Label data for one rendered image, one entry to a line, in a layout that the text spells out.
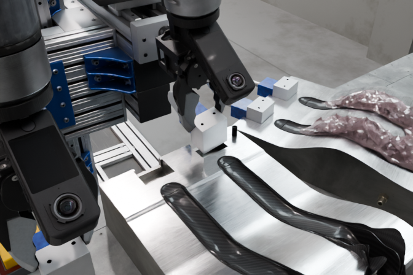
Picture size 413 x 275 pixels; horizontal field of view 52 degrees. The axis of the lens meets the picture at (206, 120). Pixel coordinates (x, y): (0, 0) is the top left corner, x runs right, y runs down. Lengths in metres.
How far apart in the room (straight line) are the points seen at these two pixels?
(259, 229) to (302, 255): 0.09
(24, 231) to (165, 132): 1.85
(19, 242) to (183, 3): 0.32
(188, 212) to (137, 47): 0.45
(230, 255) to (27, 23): 0.37
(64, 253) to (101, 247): 0.21
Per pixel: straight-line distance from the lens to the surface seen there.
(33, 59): 0.36
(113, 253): 0.69
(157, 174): 0.71
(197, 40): 0.56
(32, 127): 0.39
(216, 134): 0.69
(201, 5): 0.54
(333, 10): 3.60
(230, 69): 0.56
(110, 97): 1.11
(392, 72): 1.24
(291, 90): 0.93
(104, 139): 1.93
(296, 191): 0.66
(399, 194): 0.75
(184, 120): 0.65
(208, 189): 0.64
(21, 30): 0.35
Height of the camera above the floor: 1.33
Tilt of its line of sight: 34 degrees down
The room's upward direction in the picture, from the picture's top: straight up
